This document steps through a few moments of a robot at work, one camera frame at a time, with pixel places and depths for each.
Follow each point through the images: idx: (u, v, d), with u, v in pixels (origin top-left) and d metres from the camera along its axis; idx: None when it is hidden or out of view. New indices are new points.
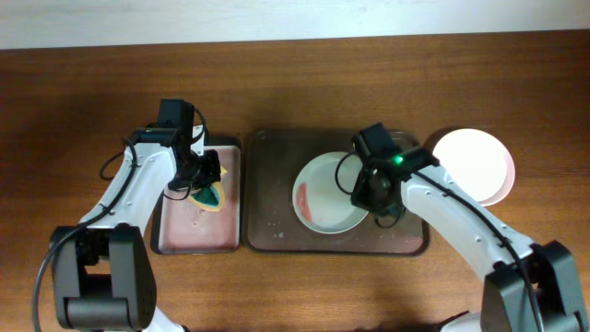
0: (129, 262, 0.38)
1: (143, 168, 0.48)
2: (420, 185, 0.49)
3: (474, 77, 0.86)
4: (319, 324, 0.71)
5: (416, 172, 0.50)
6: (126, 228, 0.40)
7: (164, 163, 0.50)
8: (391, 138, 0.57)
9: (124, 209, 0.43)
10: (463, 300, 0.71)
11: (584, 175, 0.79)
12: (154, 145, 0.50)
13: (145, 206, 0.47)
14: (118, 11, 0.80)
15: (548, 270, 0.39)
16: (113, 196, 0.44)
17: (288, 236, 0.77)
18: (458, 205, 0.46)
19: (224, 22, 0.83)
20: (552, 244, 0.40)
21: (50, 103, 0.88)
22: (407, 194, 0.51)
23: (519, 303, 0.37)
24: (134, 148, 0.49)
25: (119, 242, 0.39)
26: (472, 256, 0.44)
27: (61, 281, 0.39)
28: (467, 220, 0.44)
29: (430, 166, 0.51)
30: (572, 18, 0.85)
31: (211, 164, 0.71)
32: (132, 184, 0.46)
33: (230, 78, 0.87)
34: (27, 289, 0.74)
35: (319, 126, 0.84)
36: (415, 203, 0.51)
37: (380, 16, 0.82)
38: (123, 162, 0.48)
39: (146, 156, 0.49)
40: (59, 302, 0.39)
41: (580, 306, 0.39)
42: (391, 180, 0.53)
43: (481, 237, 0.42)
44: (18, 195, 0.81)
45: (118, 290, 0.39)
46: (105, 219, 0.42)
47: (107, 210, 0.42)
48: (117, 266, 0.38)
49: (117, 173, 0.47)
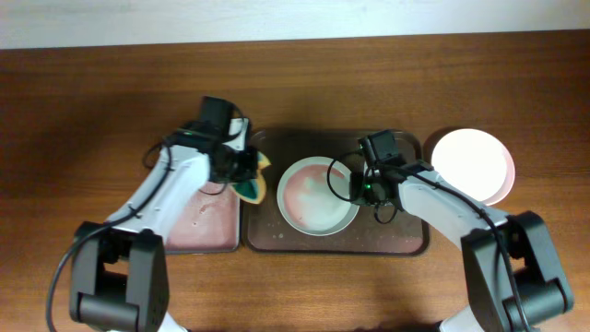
0: (147, 270, 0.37)
1: (177, 172, 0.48)
2: (415, 183, 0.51)
3: (473, 77, 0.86)
4: (319, 324, 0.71)
5: (412, 175, 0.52)
6: (150, 235, 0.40)
7: (196, 170, 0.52)
8: (395, 146, 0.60)
9: (151, 214, 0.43)
10: (462, 300, 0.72)
11: (583, 175, 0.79)
12: (190, 151, 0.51)
13: (171, 211, 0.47)
14: (116, 11, 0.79)
15: (524, 238, 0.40)
16: (143, 199, 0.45)
17: (288, 236, 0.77)
18: (445, 193, 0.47)
19: (223, 22, 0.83)
20: (528, 213, 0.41)
21: (48, 103, 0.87)
22: (406, 192, 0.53)
23: (494, 266, 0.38)
24: (170, 152, 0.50)
25: (141, 249, 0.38)
26: (455, 235, 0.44)
27: (78, 278, 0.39)
28: (452, 202, 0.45)
29: (425, 171, 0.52)
30: (573, 19, 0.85)
31: (249, 160, 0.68)
32: (162, 188, 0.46)
33: (230, 78, 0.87)
34: (25, 290, 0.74)
35: (319, 126, 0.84)
36: (409, 198, 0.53)
37: (382, 17, 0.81)
38: (159, 164, 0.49)
39: (181, 160, 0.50)
40: (75, 296, 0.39)
41: (559, 274, 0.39)
42: (392, 185, 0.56)
43: (462, 214, 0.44)
44: (17, 196, 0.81)
45: (132, 296, 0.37)
46: (130, 221, 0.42)
47: (135, 212, 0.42)
48: (134, 273, 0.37)
49: (151, 174, 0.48)
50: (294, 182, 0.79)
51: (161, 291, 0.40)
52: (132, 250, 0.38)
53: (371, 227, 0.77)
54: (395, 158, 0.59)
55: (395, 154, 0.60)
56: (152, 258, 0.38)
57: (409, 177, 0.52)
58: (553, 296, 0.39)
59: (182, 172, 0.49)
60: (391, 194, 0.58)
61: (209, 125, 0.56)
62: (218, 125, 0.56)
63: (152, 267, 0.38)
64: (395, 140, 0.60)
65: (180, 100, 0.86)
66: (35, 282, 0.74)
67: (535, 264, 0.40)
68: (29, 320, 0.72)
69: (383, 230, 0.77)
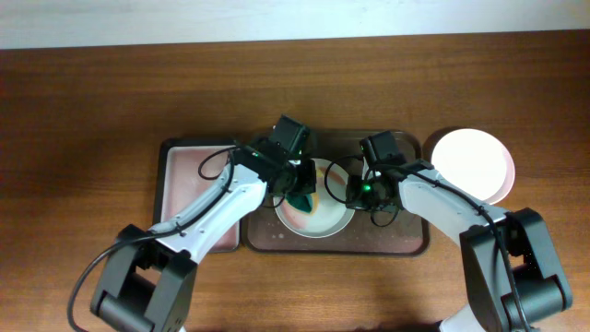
0: (172, 294, 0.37)
1: (231, 195, 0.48)
2: (414, 181, 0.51)
3: (473, 77, 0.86)
4: (319, 324, 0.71)
5: (412, 173, 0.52)
6: (187, 259, 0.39)
7: (253, 196, 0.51)
8: (395, 147, 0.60)
9: (195, 234, 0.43)
10: (463, 300, 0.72)
11: (584, 175, 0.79)
12: (251, 176, 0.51)
13: (216, 232, 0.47)
14: (116, 12, 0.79)
15: (523, 235, 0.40)
16: (191, 218, 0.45)
17: (288, 236, 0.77)
18: (444, 190, 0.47)
19: (224, 23, 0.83)
20: (527, 210, 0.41)
21: (49, 103, 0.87)
22: (405, 192, 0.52)
23: (492, 261, 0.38)
24: (231, 171, 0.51)
25: (175, 273, 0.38)
26: (454, 232, 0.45)
27: (108, 277, 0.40)
28: (451, 199, 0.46)
29: (425, 170, 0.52)
30: (573, 19, 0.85)
31: (308, 176, 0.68)
32: (213, 209, 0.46)
33: (230, 78, 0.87)
34: (26, 290, 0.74)
35: (319, 125, 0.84)
36: (409, 198, 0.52)
37: (381, 16, 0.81)
38: (218, 181, 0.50)
39: (240, 183, 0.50)
40: (99, 292, 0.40)
41: (558, 271, 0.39)
42: (392, 184, 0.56)
43: (461, 210, 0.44)
44: (18, 196, 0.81)
45: (151, 313, 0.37)
46: (173, 237, 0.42)
47: (179, 231, 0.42)
48: (161, 292, 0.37)
49: (208, 192, 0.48)
50: None
51: (180, 313, 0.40)
52: (166, 270, 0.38)
53: (371, 227, 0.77)
54: (395, 159, 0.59)
55: (395, 155, 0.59)
56: (182, 284, 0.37)
57: (409, 175, 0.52)
58: (552, 293, 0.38)
59: (238, 195, 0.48)
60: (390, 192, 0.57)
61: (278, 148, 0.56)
62: (289, 148, 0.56)
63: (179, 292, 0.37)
64: (395, 141, 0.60)
65: (180, 100, 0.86)
66: (36, 282, 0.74)
67: (534, 261, 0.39)
68: (29, 320, 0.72)
69: (383, 230, 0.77)
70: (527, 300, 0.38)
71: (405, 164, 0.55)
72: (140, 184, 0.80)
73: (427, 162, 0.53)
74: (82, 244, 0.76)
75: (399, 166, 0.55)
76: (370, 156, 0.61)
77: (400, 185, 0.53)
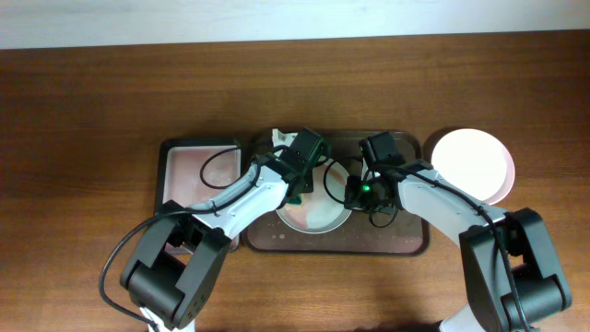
0: (206, 265, 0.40)
1: (259, 188, 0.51)
2: (414, 181, 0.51)
3: (474, 77, 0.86)
4: (319, 324, 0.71)
5: (411, 173, 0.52)
6: (221, 234, 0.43)
7: (276, 194, 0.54)
8: (395, 147, 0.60)
9: (228, 217, 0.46)
10: (463, 300, 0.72)
11: (584, 175, 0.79)
12: (276, 176, 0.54)
13: (239, 224, 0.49)
14: (117, 12, 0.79)
15: (523, 235, 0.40)
16: (223, 202, 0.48)
17: (288, 236, 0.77)
18: (443, 189, 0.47)
19: (224, 23, 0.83)
20: (526, 210, 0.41)
21: (50, 102, 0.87)
22: (405, 192, 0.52)
23: (492, 262, 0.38)
24: (258, 169, 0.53)
25: (210, 244, 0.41)
26: (454, 231, 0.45)
27: (143, 248, 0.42)
28: (450, 200, 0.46)
29: (424, 170, 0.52)
30: (572, 19, 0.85)
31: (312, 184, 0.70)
32: (241, 198, 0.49)
33: (230, 78, 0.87)
34: (26, 289, 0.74)
35: (319, 125, 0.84)
36: (409, 198, 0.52)
37: (381, 17, 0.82)
38: (246, 175, 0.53)
39: (265, 181, 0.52)
40: (132, 263, 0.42)
41: (557, 271, 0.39)
42: (392, 184, 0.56)
43: (461, 210, 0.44)
44: (18, 195, 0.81)
45: (184, 283, 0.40)
46: (208, 216, 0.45)
47: (215, 209, 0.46)
48: (194, 265, 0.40)
49: (237, 183, 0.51)
50: None
51: (205, 290, 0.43)
52: (201, 243, 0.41)
53: (371, 227, 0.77)
54: (395, 159, 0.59)
55: (395, 156, 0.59)
56: (216, 256, 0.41)
57: (409, 175, 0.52)
58: (552, 293, 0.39)
59: (265, 191, 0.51)
60: (390, 193, 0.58)
61: (298, 156, 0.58)
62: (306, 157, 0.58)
63: (211, 265, 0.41)
64: (394, 142, 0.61)
65: (180, 100, 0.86)
66: (36, 282, 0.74)
67: (533, 261, 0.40)
68: (29, 319, 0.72)
69: (383, 230, 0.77)
70: (527, 300, 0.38)
71: (405, 164, 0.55)
72: (140, 183, 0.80)
73: (426, 162, 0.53)
74: (83, 244, 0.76)
75: (399, 166, 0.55)
76: (369, 156, 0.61)
77: (399, 185, 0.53)
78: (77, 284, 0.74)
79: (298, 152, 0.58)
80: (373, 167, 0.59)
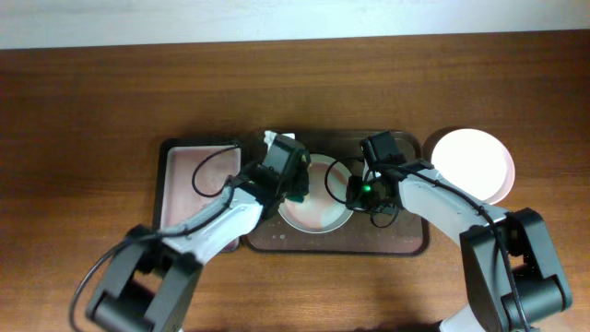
0: (178, 293, 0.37)
1: (231, 210, 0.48)
2: (413, 181, 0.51)
3: (474, 77, 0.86)
4: (319, 324, 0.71)
5: (412, 174, 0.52)
6: (194, 259, 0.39)
7: (251, 215, 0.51)
8: (395, 147, 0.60)
9: (199, 241, 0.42)
10: (463, 300, 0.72)
11: (584, 175, 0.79)
12: (250, 197, 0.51)
13: (215, 246, 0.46)
14: (117, 12, 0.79)
15: (523, 235, 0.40)
16: (194, 225, 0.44)
17: (288, 237, 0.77)
18: (444, 190, 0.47)
19: (224, 23, 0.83)
20: (526, 210, 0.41)
21: (51, 103, 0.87)
22: (405, 192, 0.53)
23: (492, 262, 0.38)
24: (231, 191, 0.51)
25: (181, 271, 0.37)
26: (454, 231, 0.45)
27: (110, 278, 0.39)
28: (451, 200, 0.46)
29: (425, 170, 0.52)
30: (573, 20, 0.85)
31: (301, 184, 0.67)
32: (213, 222, 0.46)
33: (230, 78, 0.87)
34: (25, 289, 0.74)
35: (319, 125, 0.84)
36: (409, 198, 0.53)
37: (381, 16, 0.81)
38: (219, 198, 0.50)
39: (240, 202, 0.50)
40: (98, 293, 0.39)
41: (557, 271, 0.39)
42: (393, 184, 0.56)
43: (461, 210, 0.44)
44: (18, 195, 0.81)
45: (153, 314, 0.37)
46: (179, 239, 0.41)
47: (186, 233, 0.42)
48: (166, 292, 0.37)
49: (207, 207, 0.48)
50: None
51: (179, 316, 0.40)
52: (171, 269, 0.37)
53: (372, 227, 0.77)
54: (395, 159, 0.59)
55: (395, 155, 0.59)
56: (187, 283, 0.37)
57: (410, 175, 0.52)
58: (552, 294, 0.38)
59: (238, 213, 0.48)
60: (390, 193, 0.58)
61: (271, 171, 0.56)
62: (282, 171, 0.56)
63: (182, 292, 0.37)
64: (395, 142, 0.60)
65: (180, 100, 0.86)
66: (35, 283, 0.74)
67: (534, 261, 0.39)
68: (29, 319, 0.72)
69: (383, 230, 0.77)
70: (529, 301, 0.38)
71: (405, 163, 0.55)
72: (140, 183, 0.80)
73: (427, 162, 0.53)
74: (83, 244, 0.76)
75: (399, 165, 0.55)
76: (370, 157, 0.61)
77: (401, 186, 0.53)
78: (76, 284, 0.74)
79: (272, 169, 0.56)
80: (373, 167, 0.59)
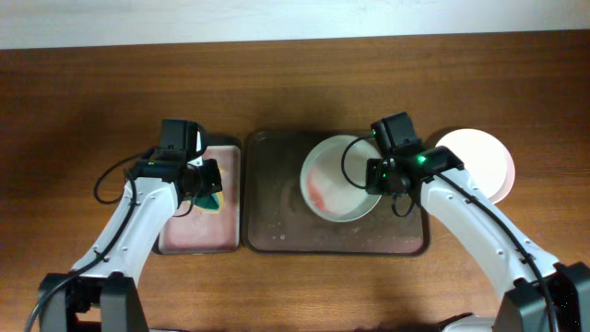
0: (122, 314, 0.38)
1: (141, 207, 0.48)
2: (442, 186, 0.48)
3: (474, 77, 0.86)
4: (319, 324, 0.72)
5: (438, 175, 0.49)
6: (120, 278, 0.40)
7: (164, 199, 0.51)
8: (411, 129, 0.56)
9: (119, 255, 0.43)
10: (463, 300, 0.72)
11: (584, 175, 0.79)
12: (154, 182, 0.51)
13: (142, 247, 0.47)
14: (117, 12, 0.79)
15: (571, 293, 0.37)
16: (107, 243, 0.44)
17: (288, 237, 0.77)
18: (483, 214, 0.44)
19: (224, 22, 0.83)
20: (579, 266, 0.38)
21: (50, 103, 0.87)
22: (428, 195, 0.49)
23: (536, 324, 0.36)
24: (134, 184, 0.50)
25: (112, 294, 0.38)
26: (489, 268, 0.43)
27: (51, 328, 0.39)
28: (491, 235, 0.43)
29: (454, 169, 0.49)
30: (574, 19, 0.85)
31: (213, 174, 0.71)
32: (129, 226, 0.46)
33: (230, 78, 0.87)
34: (27, 289, 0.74)
35: (319, 126, 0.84)
36: (432, 205, 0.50)
37: (381, 16, 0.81)
38: (123, 199, 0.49)
39: (147, 193, 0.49)
40: None
41: None
42: (411, 178, 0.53)
43: (502, 251, 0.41)
44: (18, 195, 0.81)
45: None
46: (97, 266, 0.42)
47: (101, 257, 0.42)
48: (110, 317, 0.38)
49: (116, 213, 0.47)
50: (298, 183, 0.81)
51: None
52: (102, 296, 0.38)
53: (372, 228, 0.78)
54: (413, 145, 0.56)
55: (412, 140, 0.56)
56: (124, 301, 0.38)
57: (435, 176, 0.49)
58: None
59: (148, 205, 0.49)
60: (408, 185, 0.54)
61: (171, 149, 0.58)
62: (181, 148, 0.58)
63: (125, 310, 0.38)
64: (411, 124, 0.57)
65: (179, 100, 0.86)
66: (37, 283, 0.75)
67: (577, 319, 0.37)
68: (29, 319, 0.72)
69: (382, 230, 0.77)
70: None
71: (427, 153, 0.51)
72: None
73: (454, 157, 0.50)
74: (84, 244, 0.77)
75: (420, 156, 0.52)
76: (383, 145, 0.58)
77: (423, 186, 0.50)
78: None
79: (172, 147, 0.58)
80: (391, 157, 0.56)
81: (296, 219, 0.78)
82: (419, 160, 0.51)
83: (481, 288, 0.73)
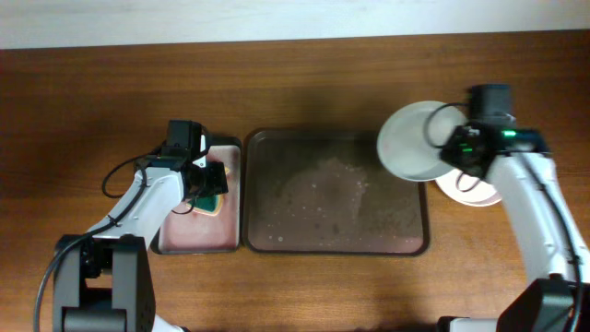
0: (133, 270, 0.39)
1: (151, 188, 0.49)
2: (518, 167, 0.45)
3: (474, 77, 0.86)
4: (319, 324, 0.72)
5: (519, 153, 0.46)
6: (133, 238, 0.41)
7: (172, 186, 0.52)
8: (505, 104, 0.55)
9: (131, 223, 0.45)
10: (463, 301, 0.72)
11: (584, 175, 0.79)
12: (165, 169, 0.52)
13: (150, 224, 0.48)
14: (117, 11, 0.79)
15: None
16: (120, 212, 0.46)
17: (286, 238, 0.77)
18: (548, 206, 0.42)
19: (223, 22, 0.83)
20: None
21: (50, 103, 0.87)
22: (501, 165, 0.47)
23: (556, 317, 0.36)
24: (144, 170, 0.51)
25: (124, 252, 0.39)
26: (530, 257, 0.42)
27: (63, 290, 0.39)
28: (548, 227, 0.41)
29: (537, 154, 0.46)
30: (574, 19, 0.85)
31: (214, 176, 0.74)
32: (139, 201, 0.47)
33: (230, 77, 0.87)
34: (28, 289, 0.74)
35: (320, 125, 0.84)
36: (498, 177, 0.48)
37: (381, 16, 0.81)
38: (134, 183, 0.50)
39: (156, 177, 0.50)
40: (58, 314, 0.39)
41: None
42: (487, 150, 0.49)
43: (552, 244, 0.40)
44: (18, 195, 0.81)
45: (120, 302, 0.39)
46: (110, 230, 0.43)
47: (114, 222, 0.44)
48: (122, 276, 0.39)
49: (126, 193, 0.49)
50: (298, 183, 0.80)
51: (147, 297, 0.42)
52: (115, 255, 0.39)
53: (372, 227, 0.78)
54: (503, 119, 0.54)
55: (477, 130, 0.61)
56: (135, 257, 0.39)
57: (514, 153, 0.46)
58: None
59: (158, 187, 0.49)
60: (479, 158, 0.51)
61: (178, 148, 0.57)
62: (186, 146, 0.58)
63: (135, 268, 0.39)
64: (502, 96, 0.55)
65: (179, 100, 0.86)
66: (38, 283, 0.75)
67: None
68: (30, 319, 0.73)
69: (382, 230, 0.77)
70: None
71: (515, 130, 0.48)
72: None
73: (542, 144, 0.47)
74: None
75: (508, 130, 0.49)
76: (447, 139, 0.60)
77: (501, 160, 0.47)
78: None
79: (178, 145, 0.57)
80: (450, 139, 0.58)
81: (296, 219, 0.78)
82: (507, 132, 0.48)
83: (481, 288, 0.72)
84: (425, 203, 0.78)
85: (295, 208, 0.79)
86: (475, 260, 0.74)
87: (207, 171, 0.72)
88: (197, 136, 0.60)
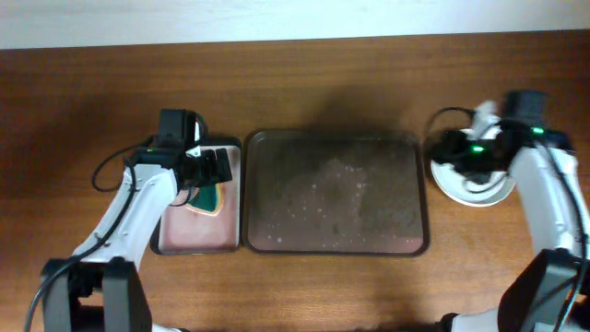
0: (123, 296, 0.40)
1: (139, 199, 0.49)
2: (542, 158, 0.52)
3: (474, 76, 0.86)
4: (320, 324, 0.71)
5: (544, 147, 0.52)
6: (123, 264, 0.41)
7: (163, 185, 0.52)
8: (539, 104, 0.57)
9: (119, 241, 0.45)
10: (463, 301, 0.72)
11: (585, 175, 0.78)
12: (155, 166, 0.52)
13: (141, 231, 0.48)
14: (118, 10, 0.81)
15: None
16: (109, 228, 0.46)
17: (286, 238, 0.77)
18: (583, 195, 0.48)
19: (223, 22, 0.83)
20: None
21: (50, 102, 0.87)
22: (528, 156, 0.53)
23: (556, 285, 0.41)
24: (133, 171, 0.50)
25: (113, 278, 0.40)
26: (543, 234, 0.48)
27: (53, 315, 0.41)
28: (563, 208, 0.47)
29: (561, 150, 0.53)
30: (573, 18, 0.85)
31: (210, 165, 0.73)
32: (128, 214, 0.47)
33: (230, 77, 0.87)
34: (25, 289, 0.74)
35: (319, 125, 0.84)
36: (523, 169, 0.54)
37: (380, 16, 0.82)
38: (123, 186, 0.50)
39: (146, 182, 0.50)
40: None
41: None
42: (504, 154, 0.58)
43: (563, 223, 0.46)
44: (18, 195, 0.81)
45: (112, 326, 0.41)
46: (99, 252, 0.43)
47: (101, 243, 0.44)
48: (112, 302, 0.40)
49: (116, 200, 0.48)
50: (298, 184, 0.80)
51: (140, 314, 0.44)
52: (105, 281, 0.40)
53: (372, 227, 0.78)
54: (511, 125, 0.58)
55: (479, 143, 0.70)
56: (126, 284, 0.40)
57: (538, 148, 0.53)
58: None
59: (147, 194, 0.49)
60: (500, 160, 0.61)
61: (171, 137, 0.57)
62: (179, 136, 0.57)
63: (125, 294, 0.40)
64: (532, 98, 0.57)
65: (179, 100, 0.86)
66: (37, 282, 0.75)
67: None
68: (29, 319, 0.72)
69: (382, 230, 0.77)
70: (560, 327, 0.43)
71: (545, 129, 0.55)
72: None
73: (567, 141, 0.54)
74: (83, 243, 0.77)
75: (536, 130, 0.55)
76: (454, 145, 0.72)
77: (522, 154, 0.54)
78: None
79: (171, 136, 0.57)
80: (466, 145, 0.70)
81: (296, 219, 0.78)
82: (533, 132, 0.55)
83: (481, 288, 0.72)
84: (425, 204, 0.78)
85: (295, 209, 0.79)
86: (475, 260, 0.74)
87: (204, 160, 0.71)
88: (191, 124, 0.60)
